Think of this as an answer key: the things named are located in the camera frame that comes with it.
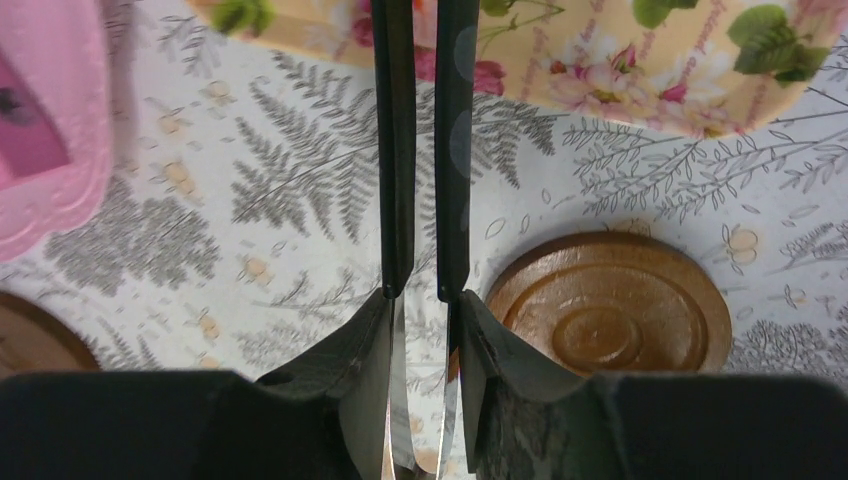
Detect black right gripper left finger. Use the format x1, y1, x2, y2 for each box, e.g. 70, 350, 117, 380
1, 290, 391, 479

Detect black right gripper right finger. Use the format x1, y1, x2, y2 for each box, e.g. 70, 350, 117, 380
457, 291, 847, 479

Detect black metal tongs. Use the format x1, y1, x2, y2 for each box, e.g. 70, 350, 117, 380
371, 1, 479, 479

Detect floral rectangular serving tray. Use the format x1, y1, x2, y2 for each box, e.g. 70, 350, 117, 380
192, 1, 847, 138

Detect pink cake slice toy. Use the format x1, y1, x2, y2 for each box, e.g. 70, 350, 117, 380
1, 54, 71, 189

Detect brown saucer right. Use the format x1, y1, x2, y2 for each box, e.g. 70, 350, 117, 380
486, 231, 733, 376

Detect brown saucer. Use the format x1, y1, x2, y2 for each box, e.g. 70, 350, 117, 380
1, 292, 100, 380
486, 231, 733, 376

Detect brown saucer left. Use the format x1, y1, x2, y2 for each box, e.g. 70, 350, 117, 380
1, 292, 100, 380

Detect pink three-tier cake stand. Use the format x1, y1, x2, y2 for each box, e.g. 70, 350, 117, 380
1, 1, 113, 261

